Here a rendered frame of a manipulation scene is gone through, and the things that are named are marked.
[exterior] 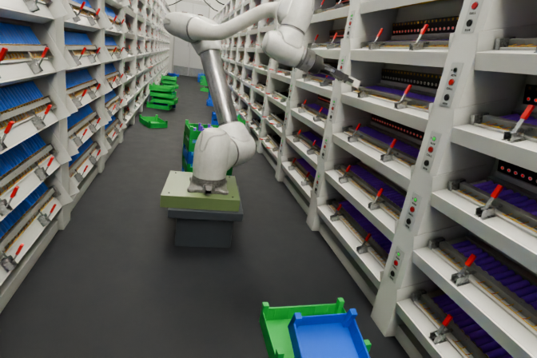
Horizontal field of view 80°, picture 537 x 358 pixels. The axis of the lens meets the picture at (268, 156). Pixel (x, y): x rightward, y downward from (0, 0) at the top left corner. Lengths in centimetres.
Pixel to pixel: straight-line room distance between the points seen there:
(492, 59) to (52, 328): 143
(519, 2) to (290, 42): 68
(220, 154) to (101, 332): 75
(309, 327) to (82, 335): 68
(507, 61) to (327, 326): 88
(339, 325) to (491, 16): 97
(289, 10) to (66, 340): 130
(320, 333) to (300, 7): 112
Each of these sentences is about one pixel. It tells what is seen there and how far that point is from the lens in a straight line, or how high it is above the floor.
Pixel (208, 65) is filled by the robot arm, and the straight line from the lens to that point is 167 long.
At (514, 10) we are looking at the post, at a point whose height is 107.
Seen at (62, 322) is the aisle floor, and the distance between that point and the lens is 127.
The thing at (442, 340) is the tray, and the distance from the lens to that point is 117.
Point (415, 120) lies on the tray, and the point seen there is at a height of 74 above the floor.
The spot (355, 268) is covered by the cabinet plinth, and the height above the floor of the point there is 5.
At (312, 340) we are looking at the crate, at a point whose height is 8.
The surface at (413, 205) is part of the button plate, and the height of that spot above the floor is 48.
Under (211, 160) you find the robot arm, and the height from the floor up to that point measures 40.
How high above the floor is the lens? 86
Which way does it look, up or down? 17 degrees down
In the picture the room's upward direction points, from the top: 9 degrees clockwise
